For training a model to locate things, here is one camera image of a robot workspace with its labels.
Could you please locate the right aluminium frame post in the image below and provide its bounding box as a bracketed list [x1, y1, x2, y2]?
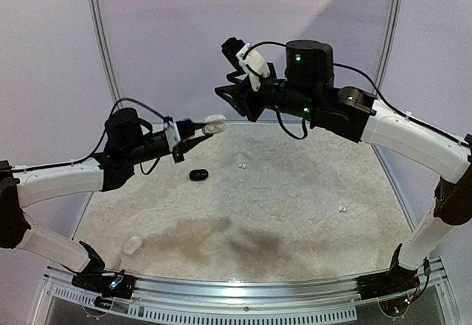
[375, 0, 402, 88]

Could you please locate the left aluminium frame post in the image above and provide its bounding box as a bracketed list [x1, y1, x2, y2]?
[88, 0, 121, 102]

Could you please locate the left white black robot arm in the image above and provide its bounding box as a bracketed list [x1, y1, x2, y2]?
[1, 108, 226, 291]

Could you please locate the white slotted cable duct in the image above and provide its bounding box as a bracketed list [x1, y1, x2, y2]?
[44, 286, 358, 324]

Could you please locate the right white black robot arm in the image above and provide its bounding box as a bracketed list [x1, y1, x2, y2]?
[215, 38, 471, 293]

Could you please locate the small white case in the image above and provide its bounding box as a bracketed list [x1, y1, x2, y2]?
[202, 114, 226, 135]

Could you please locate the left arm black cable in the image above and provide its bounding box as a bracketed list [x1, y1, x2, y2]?
[0, 97, 174, 175]

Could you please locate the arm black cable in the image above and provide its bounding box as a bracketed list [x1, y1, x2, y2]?
[0, 97, 174, 175]
[246, 41, 472, 149]

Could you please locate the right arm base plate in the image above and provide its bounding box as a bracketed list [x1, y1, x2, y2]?
[356, 270, 420, 300]

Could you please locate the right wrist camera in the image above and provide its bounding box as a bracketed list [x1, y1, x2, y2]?
[221, 37, 271, 92]

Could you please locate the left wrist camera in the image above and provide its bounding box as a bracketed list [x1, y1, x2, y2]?
[164, 116, 181, 153]

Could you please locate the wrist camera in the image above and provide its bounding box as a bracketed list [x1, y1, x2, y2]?
[164, 116, 181, 153]
[221, 37, 271, 92]

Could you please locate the aluminium front rail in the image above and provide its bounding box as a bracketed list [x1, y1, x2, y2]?
[44, 255, 449, 307]

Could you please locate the white oval closed case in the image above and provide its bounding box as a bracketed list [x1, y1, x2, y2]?
[122, 235, 142, 256]

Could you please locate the black oval charging case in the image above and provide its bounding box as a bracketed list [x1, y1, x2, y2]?
[189, 169, 209, 181]

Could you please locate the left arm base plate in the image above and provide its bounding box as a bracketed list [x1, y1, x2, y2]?
[72, 270, 137, 299]

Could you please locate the aluminium frame post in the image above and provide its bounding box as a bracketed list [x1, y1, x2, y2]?
[88, 0, 121, 102]
[375, 0, 402, 88]

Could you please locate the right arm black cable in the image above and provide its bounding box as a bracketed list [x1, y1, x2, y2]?
[246, 41, 472, 149]

